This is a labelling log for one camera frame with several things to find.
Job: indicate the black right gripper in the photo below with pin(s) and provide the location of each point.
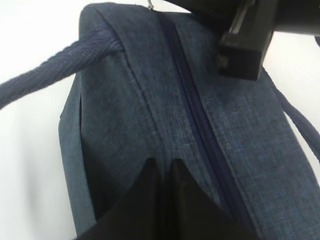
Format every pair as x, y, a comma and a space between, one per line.
246, 28

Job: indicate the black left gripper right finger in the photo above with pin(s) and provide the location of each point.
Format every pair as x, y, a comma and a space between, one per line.
190, 213

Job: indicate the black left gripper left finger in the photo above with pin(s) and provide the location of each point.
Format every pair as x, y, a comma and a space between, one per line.
136, 215

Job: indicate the dark navy fabric lunch bag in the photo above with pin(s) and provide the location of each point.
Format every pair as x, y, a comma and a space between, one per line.
147, 87

